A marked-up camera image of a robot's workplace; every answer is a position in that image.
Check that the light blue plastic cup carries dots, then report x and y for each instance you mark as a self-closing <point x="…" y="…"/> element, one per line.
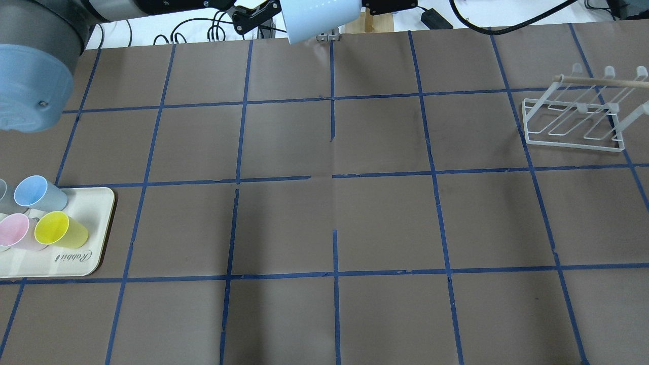
<point x="306" y="19"/>

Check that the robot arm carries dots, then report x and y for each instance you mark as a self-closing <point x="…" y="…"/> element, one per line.
<point x="41" y="43"/>

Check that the yellow plastic cup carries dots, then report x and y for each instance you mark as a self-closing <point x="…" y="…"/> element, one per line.
<point x="60" y="230"/>

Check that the blue plastic cup on tray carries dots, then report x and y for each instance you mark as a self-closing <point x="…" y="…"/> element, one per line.
<point x="36" y="192"/>

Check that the pink plastic cup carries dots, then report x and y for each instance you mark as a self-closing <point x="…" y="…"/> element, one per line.
<point x="18" y="232"/>

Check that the black power adapter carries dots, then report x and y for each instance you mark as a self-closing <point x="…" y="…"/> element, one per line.
<point x="434" y="21"/>

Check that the cream plastic tray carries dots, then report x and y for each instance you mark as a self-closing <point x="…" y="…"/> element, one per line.
<point x="92" y="207"/>

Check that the white wire cup rack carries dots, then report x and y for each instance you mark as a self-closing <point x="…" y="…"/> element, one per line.
<point x="581" y="112"/>

